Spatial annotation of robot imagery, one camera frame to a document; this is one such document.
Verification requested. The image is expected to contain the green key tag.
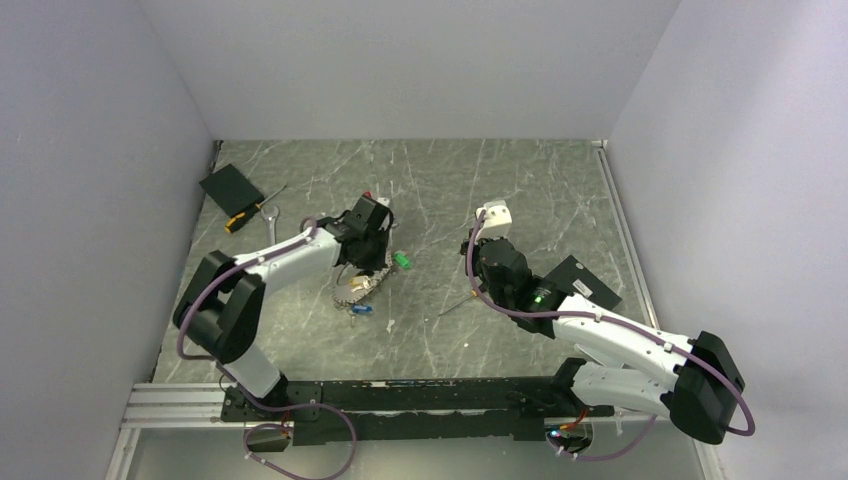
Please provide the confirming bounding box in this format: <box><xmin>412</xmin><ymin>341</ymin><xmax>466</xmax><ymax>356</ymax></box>
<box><xmin>393</xmin><ymin>251</ymin><xmax>412</xmax><ymax>270</ymax></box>

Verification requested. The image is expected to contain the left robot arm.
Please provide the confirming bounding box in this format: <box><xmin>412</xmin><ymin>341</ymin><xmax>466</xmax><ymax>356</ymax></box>
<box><xmin>173</xmin><ymin>193</ymin><xmax>395</xmax><ymax>420</ymax></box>

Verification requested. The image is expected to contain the metal key organizer plate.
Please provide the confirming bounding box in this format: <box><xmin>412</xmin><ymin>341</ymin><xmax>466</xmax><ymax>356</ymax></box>
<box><xmin>331</xmin><ymin>264</ymin><xmax>394</xmax><ymax>309</ymax></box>

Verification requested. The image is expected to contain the black box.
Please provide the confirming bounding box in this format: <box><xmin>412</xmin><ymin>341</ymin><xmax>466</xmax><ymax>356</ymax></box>
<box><xmin>544</xmin><ymin>255</ymin><xmax>622</xmax><ymax>310</ymax></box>
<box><xmin>199</xmin><ymin>165</ymin><xmax>265</xmax><ymax>217</ymax></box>

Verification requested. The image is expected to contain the right black box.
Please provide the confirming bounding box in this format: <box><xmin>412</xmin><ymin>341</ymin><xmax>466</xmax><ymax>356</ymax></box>
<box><xmin>544</xmin><ymin>255</ymin><xmax>622</xmax><ymax>310</ymax></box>

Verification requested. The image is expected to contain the right orange black screwdriver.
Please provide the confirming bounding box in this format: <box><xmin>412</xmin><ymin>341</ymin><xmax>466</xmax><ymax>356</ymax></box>
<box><xmin>438</xmin><ymin>290</ymin><xmax>478</xmax><ymax>317</ymax></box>

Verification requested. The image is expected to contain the silver wrench left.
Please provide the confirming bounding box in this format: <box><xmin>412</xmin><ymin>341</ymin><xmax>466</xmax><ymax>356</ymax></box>
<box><xmin>259</xmin><ymin>205</ymin><xmax>279</xmax><ymax>246</ymax></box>

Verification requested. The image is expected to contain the left orange black screwdriver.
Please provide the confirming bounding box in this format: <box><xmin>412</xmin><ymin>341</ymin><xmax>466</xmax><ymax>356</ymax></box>
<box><xmin>225</xmin><ymin>184</ymin><xmax>287</xmax><ymax>234</ymax></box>

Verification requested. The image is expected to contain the orange black screwdriver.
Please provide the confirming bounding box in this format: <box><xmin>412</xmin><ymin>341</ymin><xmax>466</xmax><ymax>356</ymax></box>
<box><xmin>225</xmin><ymin>184</ymin><xmax>287</xmax><ymax>234</ymax></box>
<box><xmin>438</xmin><ymin>290</ymin><xmax>478</xmax><ymax>317</ymax></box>

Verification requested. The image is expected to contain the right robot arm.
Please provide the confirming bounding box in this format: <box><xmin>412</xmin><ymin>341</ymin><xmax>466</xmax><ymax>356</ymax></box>
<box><xmin>459</xmin><ymin>238</ymin><xmax>756</xmax><ymax>445</ymax></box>

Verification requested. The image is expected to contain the left black box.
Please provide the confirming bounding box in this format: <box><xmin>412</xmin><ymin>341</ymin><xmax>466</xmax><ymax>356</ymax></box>
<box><xmin>199</xmin><ymin>165</ymin><xmax>265</xmax><ymax>217</ymax></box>

